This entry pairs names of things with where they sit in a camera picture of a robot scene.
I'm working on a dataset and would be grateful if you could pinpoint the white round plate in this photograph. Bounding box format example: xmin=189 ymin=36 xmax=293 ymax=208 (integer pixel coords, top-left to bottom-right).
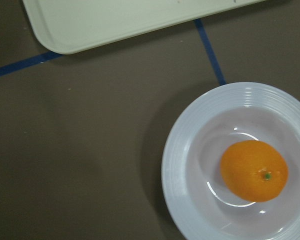
xmin=161 ymin=82 xmax=300 ymax=240

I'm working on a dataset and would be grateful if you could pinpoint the cream bear serving tray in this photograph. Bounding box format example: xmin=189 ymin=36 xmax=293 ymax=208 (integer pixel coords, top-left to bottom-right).
xmin=18 ymin=0 xmax=261 ymax=55

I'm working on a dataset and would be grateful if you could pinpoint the orange fruit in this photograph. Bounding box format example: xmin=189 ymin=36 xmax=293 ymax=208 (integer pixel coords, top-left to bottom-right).
xmin=220 ymin=140 xmax=289 ymax=202

